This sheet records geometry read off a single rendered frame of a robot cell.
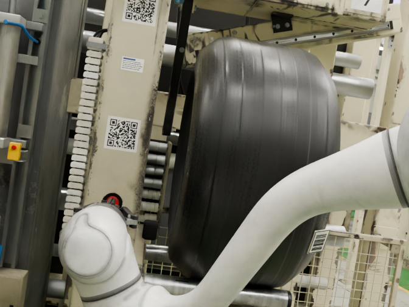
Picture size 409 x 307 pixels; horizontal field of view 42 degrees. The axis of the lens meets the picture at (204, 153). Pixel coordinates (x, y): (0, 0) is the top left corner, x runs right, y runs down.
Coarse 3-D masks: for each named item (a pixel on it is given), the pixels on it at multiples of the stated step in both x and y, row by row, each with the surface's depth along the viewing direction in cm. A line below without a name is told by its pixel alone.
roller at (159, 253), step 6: (150, 246) 146; (156, 246) 147; (162, 246) 147; (150, 252) 145; (156, 252) 146; (162, 252) 146; (168, 252) 146; (144, 258) 147; (150, 258) 146; (156, 258) 146; (162, 258) 146; (168, 258) 146
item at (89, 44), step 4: (108, 24) 121; (108, 28) 121; (96, 32) 123; (100, 32) 124; (104, 32) 125; (100, 36) 124; (88, 44) 121; (92, 44) 121; (96, 44) 121; (100, 44) 121; (104, 44) 121; (100, 48) 121; (104, 48) 121; (60, 232) 123
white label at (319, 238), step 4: (316, 232) 109; (320, 232) 109; (324, 232) 110; (328, 232) 111; (316, 236) 110; (320, 236) 110; (324, 236) 111; (312, 240) 110; (316, 240) 110; (320, 240) 111; (324, 240) 111; (312, 244) 111; (316, 244) 111; (320, 244) 112; (324, 244) 112; (312, 248) 111; (316, 248) 112; (320, 248) 112; (308, 252) 111; (312, 252) 112
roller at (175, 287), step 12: (144, 276) 121; (156, 276) 119; (168, 276) 120; (168, 288) 118; (180, 288) 118; (192, 288) 119; (252, 288) 121; (264, 288) 122; (240, 300) 120; (252, 300) 120; (264, 300) 120; (276, 300) 121; (288, 300) 121
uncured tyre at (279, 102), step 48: (240, 48) 116; (288, 48) 123; (192, 96) 146; (240, 96) 107; (288, 96) 108; (336, 96) 116; (192, 144) 108; (240, 144) 104; (288, 144) 105; (336, 144) 110; (192, 192) 107; (240, 192) 104; (192, 240) 110; (288, 240) 108
